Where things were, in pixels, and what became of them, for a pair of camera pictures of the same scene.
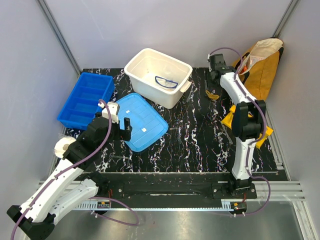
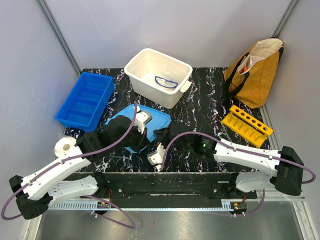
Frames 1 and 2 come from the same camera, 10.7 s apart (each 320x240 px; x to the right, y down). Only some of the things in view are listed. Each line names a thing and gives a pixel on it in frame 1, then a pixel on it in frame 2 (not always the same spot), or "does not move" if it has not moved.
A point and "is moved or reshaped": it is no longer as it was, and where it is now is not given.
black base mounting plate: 114,187 does not move
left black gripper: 123,134 -> 143,141
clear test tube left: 114,156 does not move
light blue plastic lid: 148,126 is moved or reshaped
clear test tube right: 227,134 does not move
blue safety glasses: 163,82 does not move
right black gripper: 206,75 -> 161,135
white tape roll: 62,145 does not move
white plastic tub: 159,77 does not move
